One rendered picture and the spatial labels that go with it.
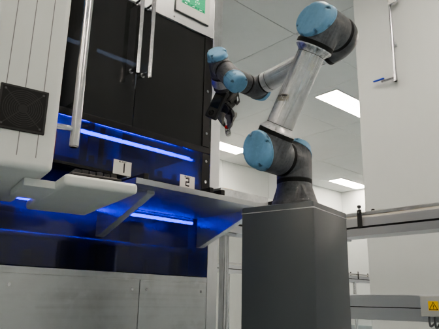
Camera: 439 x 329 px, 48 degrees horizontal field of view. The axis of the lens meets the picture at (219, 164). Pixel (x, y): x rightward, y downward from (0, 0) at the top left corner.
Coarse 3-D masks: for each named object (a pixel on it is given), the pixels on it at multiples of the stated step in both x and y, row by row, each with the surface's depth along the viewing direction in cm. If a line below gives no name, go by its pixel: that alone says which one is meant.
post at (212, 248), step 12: (216, 0) 262; (216, 12) 260; (216, 24) 258; (216, 36) 256; (216, 120) 245; (216, 132) 243; (216, 144) 242; (216, 156) 240; (216, 168) 239; (216, 180) 237; (216, 240) 230; (216, 252) 229; (216, 264) 228; (216, 276) 226; (216, 288) 225
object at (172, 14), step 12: (132, 0) 223; (168, 0) 238; (156, 12) 232; (168, 12) 237; (180, 24) 242; (192, 24) 246; (204, 36) 252; (60, 108) 189; (96, 120) 199; (108, 120) 203; (132, 132) 210; (144, 132) 214; (180, 144) 227; (192, 144) 231; (84, 168) 192; (96, 168) 195
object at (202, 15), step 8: (176, 0) 240; (184, 0) 244; (192, 0) 247; (200, 0) 251; (208, 0) 256; (176, 8) 239; (184, 8) 243; (192, 8) 246; (200, 8) 250; (208, 8) 254; (192, 16) 245; (200, 16) 249; (208, 16) 253; (208, 24) 252
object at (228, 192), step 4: (220, 188) 187; (224, 188) 188; (228, 192) 189; (232, 192) 190; (236, 192) 192; (240, 192) 193; (232, 196) 190; (236, 196) 192; (240, 196) 193; (244, 196) 194; (248, 196) 196; (252, 196) 197; (256, 196) 199; (260, 196) 200; (252, 200) 197; (256, 200) 198; (260, 200) 200; (264, 200) 202
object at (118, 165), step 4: (116, 160) 202; (116, 164) 201; (120, 164) 203; (128, 164) 205; (116, 168) 201; (120, 168) 202; (128, 168) 205; (112, 172) 200; (116, 172) 201; (120, 172) 202; (128, 172) 205
